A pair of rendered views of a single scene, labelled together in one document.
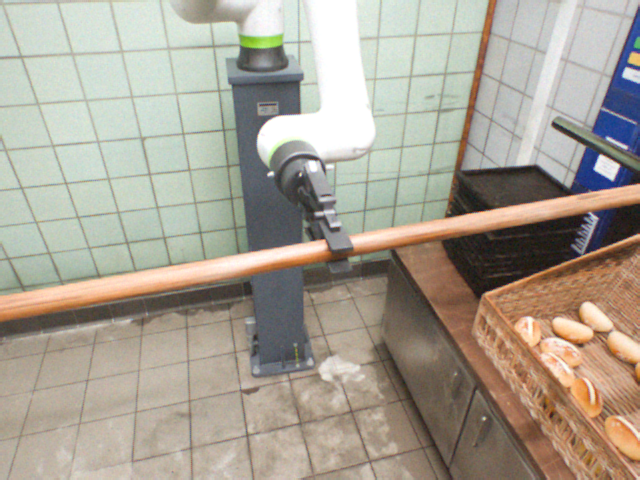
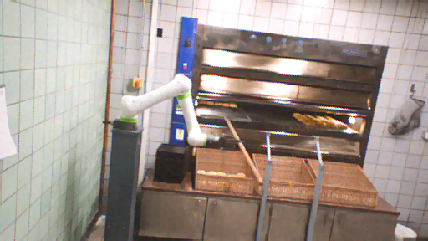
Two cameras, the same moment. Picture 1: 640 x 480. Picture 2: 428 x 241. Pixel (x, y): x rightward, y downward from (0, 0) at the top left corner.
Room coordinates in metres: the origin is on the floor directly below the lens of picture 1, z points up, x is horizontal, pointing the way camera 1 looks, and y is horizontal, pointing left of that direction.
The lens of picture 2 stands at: (0.28, 2.63, 1.82)
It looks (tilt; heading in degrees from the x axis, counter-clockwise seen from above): 10 degrees down; 280
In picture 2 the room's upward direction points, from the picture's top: 7 degrees clockwise
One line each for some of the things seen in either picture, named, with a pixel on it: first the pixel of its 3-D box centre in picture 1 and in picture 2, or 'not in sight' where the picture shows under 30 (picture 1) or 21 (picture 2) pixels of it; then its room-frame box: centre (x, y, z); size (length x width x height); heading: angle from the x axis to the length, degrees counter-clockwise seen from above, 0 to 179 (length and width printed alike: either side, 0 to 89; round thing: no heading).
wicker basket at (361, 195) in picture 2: not in sight; (339, 181); (-0.46, -1.03, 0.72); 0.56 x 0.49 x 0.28; 13
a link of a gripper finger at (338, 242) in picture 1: (335, 235); not in sight; (0.50, -0.03, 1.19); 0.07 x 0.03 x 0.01; 14
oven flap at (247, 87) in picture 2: not in sight; (284, 91); (0.20, -1.14, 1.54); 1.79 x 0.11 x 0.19; 14
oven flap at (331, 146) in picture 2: not in sight; (277, 140); (0.20, -1.14, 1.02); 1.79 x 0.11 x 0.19; 14
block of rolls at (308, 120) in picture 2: not in sight; (318, 120); (-0.25, -1.71, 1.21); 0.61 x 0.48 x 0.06; 104
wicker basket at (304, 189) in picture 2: not in sight; (282, 175); (0.11, -0.88, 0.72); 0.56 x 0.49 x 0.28; 15
